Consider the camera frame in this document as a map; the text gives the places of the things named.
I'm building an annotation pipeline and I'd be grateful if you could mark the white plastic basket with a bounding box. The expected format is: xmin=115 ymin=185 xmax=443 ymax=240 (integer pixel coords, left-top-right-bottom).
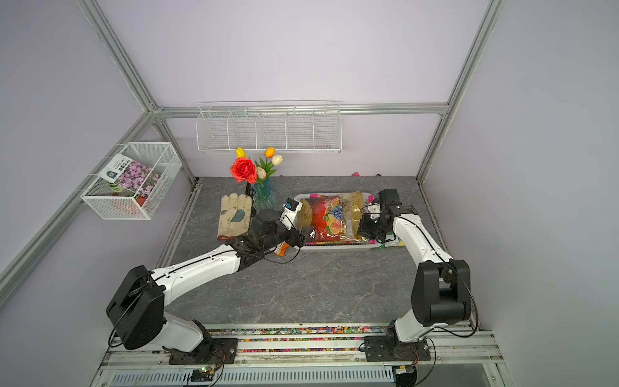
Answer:
xmin=284 ymin=192 xmax=388 ymax=253

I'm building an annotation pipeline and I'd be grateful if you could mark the gold candy bag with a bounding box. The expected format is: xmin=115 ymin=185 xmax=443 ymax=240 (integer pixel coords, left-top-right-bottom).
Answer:
xmin=297 ymin=190 xmax=368 ymax=243

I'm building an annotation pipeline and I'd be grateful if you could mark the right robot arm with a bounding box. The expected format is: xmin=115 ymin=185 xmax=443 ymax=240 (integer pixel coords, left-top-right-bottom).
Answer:
xmin=359 ymin=204 xmax=473 ymax=344

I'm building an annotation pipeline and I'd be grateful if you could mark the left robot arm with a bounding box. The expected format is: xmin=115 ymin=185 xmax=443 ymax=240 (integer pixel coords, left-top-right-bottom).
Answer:
xmin=106 ymin=207 xmax=306 ymax=353

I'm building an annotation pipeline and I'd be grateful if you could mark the orange white snack packet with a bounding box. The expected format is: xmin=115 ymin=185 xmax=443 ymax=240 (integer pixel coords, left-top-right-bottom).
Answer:
xmin=273 ymin=242 xmax=290 ymax=257

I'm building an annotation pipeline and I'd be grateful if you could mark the glass vase with flowers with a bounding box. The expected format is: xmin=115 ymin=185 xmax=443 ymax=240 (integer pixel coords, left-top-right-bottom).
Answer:
xmin=229 ymin=146 xmax=285 ymax=212

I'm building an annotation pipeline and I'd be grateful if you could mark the green candy packet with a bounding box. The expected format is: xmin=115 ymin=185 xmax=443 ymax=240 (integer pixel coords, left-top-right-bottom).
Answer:
xmin=384 ymin=232 xmax=405 ymax=248

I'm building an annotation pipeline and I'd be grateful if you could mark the cream work glove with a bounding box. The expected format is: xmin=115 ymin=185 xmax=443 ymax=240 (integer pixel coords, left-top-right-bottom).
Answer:
xmin=217 ymin=193 xmax=253 ymax=240

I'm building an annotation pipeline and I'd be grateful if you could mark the purple flower seed packet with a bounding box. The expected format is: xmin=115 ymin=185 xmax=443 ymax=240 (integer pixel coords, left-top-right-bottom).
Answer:
xmin=98 ymin=153 xmax=161 ymax=199

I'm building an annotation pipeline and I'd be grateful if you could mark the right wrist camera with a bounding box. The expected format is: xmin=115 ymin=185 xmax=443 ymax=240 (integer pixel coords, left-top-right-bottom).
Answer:
xmin=378 ymin=189 xmax=401 ymax=209

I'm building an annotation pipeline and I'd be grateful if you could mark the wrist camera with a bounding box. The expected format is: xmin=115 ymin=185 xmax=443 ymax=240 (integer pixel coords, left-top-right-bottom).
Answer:
xmin=378 ymin=189 xmax=401 ymax=209
xmin=280 ymin=198 xmax=302 ymax=230

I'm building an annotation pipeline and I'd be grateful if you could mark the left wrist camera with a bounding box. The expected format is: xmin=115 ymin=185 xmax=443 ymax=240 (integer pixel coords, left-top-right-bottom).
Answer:
xmin=280 ymin=198 xmax=302 ymax=230

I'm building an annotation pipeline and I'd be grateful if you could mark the white wire wall shelf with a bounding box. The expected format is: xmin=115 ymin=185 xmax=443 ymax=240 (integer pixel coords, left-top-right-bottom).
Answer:
xmin=195 ymin=100 xmax=343 ymax=153

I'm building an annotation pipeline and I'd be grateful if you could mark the aluminium mounting rail frame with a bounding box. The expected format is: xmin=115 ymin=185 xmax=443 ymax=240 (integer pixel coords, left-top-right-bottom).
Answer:
xmin=93 ymin=322 xmax=513 ymax=386

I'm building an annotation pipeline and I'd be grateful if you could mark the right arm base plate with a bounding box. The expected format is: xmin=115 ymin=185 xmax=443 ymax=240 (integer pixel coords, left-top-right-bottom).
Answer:
xmin=359 ymin=335 xmax=431 ymax=362

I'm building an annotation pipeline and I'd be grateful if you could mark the white wire side basket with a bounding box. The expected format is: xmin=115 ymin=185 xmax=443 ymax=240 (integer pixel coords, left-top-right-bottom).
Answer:
xmin=81 ymin=142 xmax=182 ymax=221

